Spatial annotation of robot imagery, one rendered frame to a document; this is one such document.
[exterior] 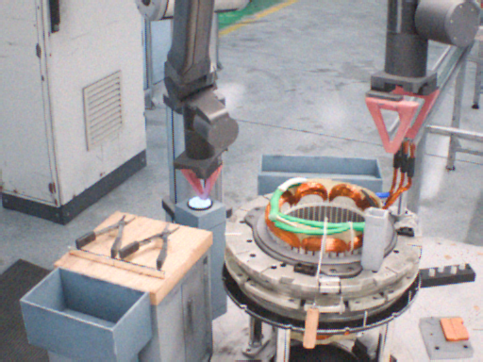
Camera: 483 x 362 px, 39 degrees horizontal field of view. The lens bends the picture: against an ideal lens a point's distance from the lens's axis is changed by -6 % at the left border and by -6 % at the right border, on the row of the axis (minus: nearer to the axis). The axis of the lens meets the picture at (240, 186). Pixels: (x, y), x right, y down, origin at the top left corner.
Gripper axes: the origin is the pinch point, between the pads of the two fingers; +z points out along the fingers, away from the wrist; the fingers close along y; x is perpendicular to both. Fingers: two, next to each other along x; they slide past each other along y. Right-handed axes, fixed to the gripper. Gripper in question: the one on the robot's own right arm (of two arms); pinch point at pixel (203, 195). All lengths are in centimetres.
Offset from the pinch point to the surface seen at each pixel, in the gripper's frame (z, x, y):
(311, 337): 0.1, -32.5, -29.2
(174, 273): -3.4, -9.4, -27.4
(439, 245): 30, -40, 45
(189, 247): -3.1, -7.8, -19.8
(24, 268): 111, 135, 75
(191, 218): 2.4, 0.3, -4.5
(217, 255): 11.9, -3.3, -1.8
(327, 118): 130, 76, 310
